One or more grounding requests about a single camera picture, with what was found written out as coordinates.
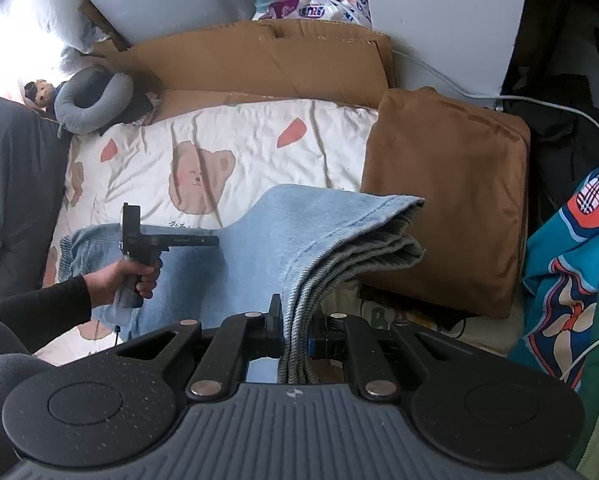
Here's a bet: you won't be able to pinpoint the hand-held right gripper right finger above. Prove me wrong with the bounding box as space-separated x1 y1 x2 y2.
307 311 469 403

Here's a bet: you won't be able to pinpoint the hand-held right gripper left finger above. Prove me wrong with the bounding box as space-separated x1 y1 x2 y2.
117 294 286 403

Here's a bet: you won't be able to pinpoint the blue denim jeans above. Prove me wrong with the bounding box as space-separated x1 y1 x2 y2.
56 185 427 387

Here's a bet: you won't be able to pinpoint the person's left forearm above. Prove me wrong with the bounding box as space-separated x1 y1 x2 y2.
0 275 93 332

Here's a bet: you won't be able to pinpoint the person's left hand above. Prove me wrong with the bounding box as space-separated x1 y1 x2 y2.
82 261 161 307

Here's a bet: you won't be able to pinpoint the bear print blanket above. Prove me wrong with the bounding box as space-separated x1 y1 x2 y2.
36 99 525 367

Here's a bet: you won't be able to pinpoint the grey plush elephant toy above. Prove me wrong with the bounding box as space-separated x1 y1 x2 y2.
54 66 134 136

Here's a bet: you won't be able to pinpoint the dark grey pillow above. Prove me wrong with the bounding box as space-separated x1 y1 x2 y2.
0 91 73 307

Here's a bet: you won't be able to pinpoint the black cloth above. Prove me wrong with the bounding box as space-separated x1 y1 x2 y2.
114 92 156 126

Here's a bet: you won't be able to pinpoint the brown teddy bear toy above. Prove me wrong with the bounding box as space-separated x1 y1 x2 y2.
23 79 63 112

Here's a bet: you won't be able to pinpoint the flat brown cardboard sheet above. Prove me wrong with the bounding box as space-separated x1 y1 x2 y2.
92 19 398 124

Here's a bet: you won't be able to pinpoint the brown folded garment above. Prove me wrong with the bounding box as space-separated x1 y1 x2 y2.
359 86 531 320

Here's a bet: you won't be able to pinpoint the white detergent bottle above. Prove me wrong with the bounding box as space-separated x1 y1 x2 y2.
252 0 281 21

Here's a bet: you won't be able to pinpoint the white pillow in plastic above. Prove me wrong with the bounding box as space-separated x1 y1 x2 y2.
0 0 111 57

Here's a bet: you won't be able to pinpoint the teal patterned cloth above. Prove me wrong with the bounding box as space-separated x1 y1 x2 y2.
522 162 599 397

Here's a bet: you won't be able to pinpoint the black clothing pile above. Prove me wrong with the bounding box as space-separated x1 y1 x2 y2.
499 0 599 241

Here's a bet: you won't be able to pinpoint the white cable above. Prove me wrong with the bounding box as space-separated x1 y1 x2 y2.
394 50 599 159

